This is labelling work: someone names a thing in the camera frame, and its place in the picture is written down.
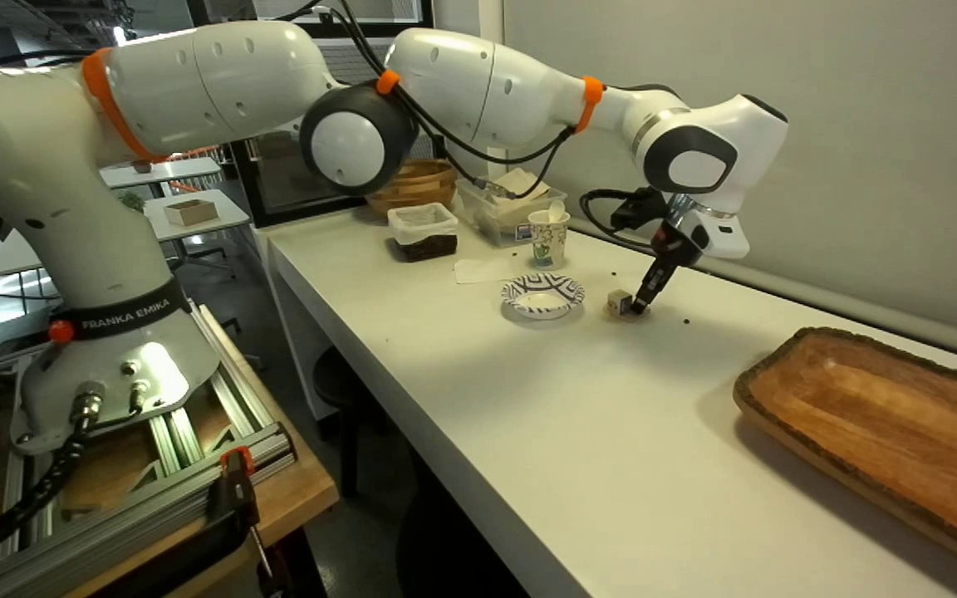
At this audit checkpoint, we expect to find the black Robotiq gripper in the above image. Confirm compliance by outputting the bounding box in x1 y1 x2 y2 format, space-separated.
625 208 717 319

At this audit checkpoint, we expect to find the printed paper cup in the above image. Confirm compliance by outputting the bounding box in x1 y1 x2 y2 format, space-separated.
525 205 571 271

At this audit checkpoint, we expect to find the clear plastic container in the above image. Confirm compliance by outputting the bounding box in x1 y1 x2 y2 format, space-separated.
453 162 571 248

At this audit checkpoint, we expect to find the fabric lined black basket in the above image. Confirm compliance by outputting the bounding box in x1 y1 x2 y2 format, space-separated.
381 198 466 265

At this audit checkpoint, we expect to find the large woven basket bowl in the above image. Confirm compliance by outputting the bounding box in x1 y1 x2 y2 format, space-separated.
365 155 463 219

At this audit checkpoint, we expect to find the rectangular wooden tray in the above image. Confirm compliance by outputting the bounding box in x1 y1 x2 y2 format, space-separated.
730 323 957 589

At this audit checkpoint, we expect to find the wooden base board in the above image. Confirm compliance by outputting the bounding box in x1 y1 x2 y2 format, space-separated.
58 384 344 598

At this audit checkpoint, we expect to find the orange black clamp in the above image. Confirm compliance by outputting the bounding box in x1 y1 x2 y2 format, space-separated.
204 443 286 593

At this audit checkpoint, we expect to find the small white background table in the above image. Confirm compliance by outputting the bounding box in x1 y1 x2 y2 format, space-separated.
140 187 254 245

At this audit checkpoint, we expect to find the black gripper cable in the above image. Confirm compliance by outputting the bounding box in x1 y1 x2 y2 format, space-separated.
580 184 672 239

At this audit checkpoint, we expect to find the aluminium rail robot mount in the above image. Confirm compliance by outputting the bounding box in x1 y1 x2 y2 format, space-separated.
0 298 295 598

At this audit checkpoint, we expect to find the black base cable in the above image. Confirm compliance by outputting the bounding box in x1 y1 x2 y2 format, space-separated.
0 379 106 568

